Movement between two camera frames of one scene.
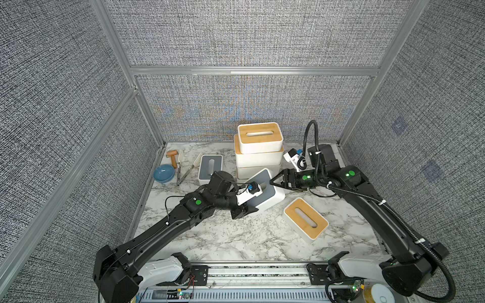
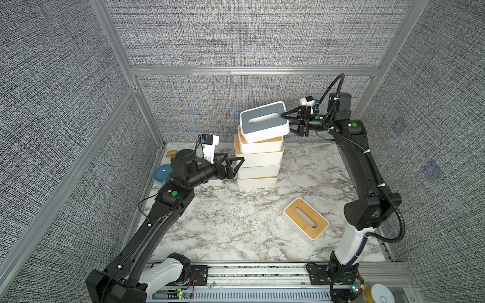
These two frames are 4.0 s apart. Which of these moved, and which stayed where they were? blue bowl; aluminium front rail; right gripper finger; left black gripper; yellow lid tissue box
Moved: left black gripper; right gripper finger
Stayed: aluminium front rail; blue bowl; yellow lid tissue box
